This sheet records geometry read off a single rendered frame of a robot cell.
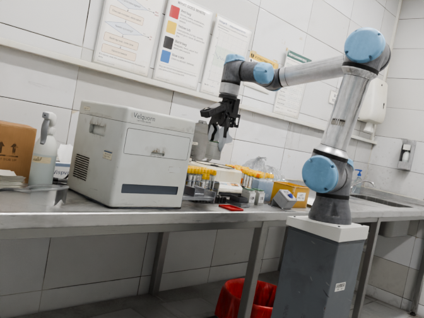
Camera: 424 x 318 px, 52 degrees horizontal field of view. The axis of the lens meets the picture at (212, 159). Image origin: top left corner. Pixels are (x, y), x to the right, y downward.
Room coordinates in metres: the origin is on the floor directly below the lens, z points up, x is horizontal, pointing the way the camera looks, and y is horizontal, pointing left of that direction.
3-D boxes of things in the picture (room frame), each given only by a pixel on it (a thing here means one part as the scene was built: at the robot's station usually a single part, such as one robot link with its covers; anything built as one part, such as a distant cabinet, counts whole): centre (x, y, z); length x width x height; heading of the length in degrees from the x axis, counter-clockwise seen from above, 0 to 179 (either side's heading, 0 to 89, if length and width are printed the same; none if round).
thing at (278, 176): (2.67, -0.40, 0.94); 0.20 x 0.17 x 0.14; 111
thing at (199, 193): (1.51, 0.06, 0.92); 0.21 x 0.07 x 0.05; 136
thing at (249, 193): (1.81, -0.18, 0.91); 0.05 x 0.04 x 0.07; 46
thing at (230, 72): (1.65, -0.02, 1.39); 0.09 x 0.08 x 0.11; 59
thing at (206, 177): (1.69, 0.00, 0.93); 0.17 x 0.09 x 0.11; 136
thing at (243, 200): (1.75, -0.14, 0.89); 0.09 x 0.05 x 0.04; 44
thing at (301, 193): (2.04, -0.39, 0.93); 0.13 x 0.13 x 0.10; 45
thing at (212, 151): (1.63, 0.00, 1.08); 0.05 x 0.04 x 0.06; 42
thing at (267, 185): (1.97, -0.25, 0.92); 0.10 x 0.07 x 0.10; 131
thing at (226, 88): (1.65, -0.01, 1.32); 0.08 x 0.08 x 0.05
